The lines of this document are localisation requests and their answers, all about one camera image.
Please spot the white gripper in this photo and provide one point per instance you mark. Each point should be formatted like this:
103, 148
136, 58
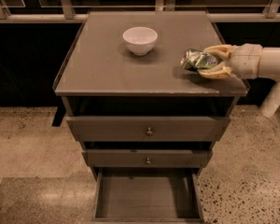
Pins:
246, 61

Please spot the crushed green can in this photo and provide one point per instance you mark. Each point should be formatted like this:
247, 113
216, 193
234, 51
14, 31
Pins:
194, 60

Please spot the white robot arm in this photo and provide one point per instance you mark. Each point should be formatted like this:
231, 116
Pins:
269, 67

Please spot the grey drawer cabinet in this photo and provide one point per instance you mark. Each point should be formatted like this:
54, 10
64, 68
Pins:
101, 77

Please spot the brass top drawer knob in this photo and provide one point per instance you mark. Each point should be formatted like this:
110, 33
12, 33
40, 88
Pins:
149, 131

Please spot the top grey drawer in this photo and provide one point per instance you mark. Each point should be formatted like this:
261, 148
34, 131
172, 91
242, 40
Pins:
133, 129

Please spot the middle grey drawer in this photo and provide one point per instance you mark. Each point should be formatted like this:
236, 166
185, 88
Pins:
137, 157

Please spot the white ceramic bowl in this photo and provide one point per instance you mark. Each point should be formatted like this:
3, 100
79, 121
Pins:
140, 40

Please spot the metal window railing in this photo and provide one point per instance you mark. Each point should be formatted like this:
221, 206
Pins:
68, 6

